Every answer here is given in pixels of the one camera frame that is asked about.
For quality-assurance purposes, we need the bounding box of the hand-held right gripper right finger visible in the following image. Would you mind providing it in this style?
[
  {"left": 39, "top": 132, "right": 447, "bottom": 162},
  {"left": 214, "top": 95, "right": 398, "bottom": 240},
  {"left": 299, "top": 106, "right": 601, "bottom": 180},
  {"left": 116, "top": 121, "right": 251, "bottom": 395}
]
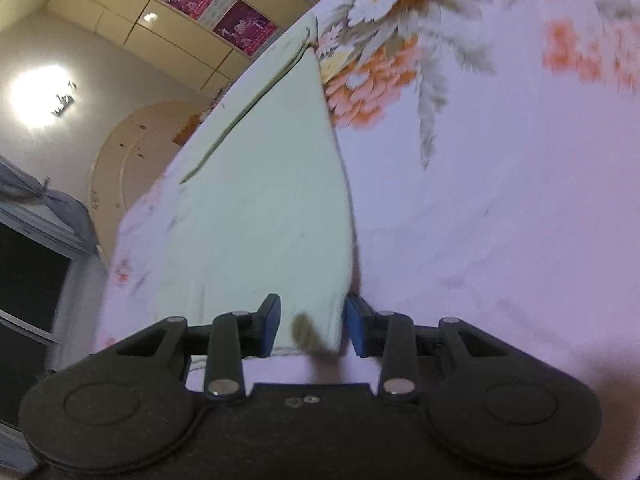
[{"left": 344, "top": 292, "right": 507, "bottom": 405}]

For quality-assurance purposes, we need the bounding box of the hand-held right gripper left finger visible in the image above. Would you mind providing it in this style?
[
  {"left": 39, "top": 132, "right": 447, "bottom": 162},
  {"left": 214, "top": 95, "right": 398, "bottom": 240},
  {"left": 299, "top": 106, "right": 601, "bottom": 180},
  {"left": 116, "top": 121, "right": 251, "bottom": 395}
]
[{"left": 117, "top": 293, "right": 282, "bottom": 402}]

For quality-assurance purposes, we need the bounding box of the light green knitted sweater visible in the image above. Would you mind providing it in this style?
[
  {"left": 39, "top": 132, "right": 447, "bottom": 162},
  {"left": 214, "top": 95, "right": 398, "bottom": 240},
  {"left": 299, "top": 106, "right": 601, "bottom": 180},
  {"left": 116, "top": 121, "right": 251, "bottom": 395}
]
[{"left": 152, "top": 12, "right": 359, "bottom": 362}]

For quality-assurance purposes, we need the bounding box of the lilac floral bed sheet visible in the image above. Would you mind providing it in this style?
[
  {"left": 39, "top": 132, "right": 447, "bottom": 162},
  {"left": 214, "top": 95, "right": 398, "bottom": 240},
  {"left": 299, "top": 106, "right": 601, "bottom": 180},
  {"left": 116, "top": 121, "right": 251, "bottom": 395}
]
[{"left": 94, "top": 0, "right": 640, "bottom": 480}]

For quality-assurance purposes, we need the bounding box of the orange patterned pillow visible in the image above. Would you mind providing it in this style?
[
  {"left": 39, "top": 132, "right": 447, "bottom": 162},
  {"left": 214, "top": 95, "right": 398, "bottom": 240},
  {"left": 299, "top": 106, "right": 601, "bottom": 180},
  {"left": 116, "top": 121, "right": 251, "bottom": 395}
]
[{"left": 172, "top": 114, "right": 202, "bottom": 145}]

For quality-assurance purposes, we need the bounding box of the cream curved bed headboard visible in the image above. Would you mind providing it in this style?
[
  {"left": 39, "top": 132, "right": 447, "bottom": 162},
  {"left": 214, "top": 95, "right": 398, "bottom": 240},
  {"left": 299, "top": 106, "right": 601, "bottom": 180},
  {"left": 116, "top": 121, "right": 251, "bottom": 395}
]
[{"left": 87, "top": 99, "right": 212, "bottom": 262}]

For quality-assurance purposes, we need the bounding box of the grey blue curtain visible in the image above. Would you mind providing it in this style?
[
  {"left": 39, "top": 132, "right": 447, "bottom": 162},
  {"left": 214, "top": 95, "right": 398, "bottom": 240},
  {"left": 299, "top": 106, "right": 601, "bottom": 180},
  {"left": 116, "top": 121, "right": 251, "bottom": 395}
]
[{"left": 0, "top": 155, "right": 99, "bottom": 257}]

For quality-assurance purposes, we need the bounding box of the cream wardrobe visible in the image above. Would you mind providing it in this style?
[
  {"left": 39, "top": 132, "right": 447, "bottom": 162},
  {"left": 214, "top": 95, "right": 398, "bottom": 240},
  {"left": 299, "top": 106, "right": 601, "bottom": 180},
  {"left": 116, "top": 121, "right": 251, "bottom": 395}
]
[{"left": 0, "top": 0, "right": 372, "bottom": 97}]

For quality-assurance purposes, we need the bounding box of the dark window with frame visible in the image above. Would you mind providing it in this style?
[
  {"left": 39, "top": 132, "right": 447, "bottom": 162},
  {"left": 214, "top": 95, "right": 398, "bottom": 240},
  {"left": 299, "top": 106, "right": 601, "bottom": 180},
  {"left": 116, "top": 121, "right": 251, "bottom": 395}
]
[{"left": 0, "top": 199, "right": 109, "bottom": 472}]

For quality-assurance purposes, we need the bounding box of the wall lamp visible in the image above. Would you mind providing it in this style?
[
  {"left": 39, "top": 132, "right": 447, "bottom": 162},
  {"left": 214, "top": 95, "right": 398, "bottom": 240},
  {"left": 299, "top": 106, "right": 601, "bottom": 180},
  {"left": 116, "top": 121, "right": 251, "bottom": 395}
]
[{"left": 7, "top": 62, "right": 82, "bottom": 132}]

